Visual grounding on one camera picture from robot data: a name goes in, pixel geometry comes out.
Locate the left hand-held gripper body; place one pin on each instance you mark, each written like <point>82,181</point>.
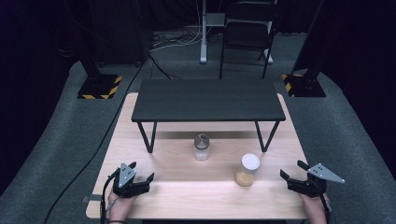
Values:
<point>124,177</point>

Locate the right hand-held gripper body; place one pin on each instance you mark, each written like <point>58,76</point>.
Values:
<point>311,186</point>

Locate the person's right hand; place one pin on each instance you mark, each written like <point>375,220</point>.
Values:
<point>313,207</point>

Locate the person's left hand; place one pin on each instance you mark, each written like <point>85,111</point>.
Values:
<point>120,207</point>

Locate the grey tape strip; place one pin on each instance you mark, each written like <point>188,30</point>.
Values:
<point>92,198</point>

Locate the white-lidded jar yellow contents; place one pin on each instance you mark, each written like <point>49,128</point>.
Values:
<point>246,172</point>

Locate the glass shaker jar metal lid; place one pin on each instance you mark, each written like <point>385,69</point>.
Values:
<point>201,149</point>

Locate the black stand base striped tape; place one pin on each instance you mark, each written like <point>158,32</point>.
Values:
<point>303,85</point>
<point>99,87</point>

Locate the black riser shelf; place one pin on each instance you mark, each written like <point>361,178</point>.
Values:
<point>207,99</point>

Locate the black wheeled cabinet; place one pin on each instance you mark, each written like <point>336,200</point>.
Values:
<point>120,31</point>

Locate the black folding chair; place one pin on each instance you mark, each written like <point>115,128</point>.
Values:
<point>247,34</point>

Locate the white desk leg stand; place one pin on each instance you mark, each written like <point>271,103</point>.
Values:
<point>204,37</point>

